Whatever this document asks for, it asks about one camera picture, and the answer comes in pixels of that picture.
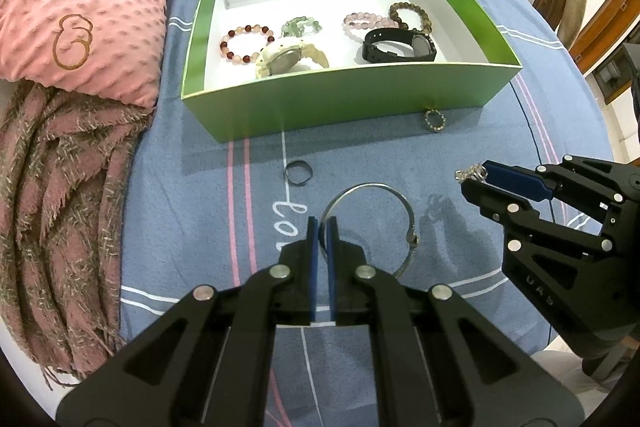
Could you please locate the silver charm jewelry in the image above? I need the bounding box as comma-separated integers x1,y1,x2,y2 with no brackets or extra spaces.
454,164,488,183

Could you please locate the silver bangle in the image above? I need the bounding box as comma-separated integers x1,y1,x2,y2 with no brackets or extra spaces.
319,181,420,279

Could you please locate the brown wooden bead bracelet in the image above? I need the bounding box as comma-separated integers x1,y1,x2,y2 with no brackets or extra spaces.
387,0,434,36

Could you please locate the pink bead bracelet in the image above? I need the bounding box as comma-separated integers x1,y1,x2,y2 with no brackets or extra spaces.
342,10,400,34

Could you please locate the red orange bead bracelet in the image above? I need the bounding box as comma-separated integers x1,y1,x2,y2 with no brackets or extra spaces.
218,22,277,65

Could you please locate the green jade bracelet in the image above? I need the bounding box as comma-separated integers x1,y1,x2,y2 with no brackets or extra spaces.
278,14,324,40

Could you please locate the blue striped bed sheet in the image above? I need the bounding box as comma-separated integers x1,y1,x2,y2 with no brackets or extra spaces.
120,0,611,411

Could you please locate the black wrist watch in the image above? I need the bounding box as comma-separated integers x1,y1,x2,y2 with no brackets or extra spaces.
361,28,437,64

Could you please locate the cream white watch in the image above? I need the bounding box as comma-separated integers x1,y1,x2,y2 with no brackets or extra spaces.
255,41,330,79

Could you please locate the green cardboard box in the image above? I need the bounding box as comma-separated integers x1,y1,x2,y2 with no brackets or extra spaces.
181,0,521,142

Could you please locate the pink brown fringed scarf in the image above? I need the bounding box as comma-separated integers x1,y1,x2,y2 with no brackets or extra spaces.
1,80,153,381

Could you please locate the pink dotted blanket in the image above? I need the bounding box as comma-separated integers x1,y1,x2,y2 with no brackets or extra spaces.
1,0,167,107

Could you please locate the small beaded ring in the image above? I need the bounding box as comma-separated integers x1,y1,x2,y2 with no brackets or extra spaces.
423,107,447,134

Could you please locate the small black ring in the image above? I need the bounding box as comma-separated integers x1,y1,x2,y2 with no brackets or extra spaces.
283,159,316,188

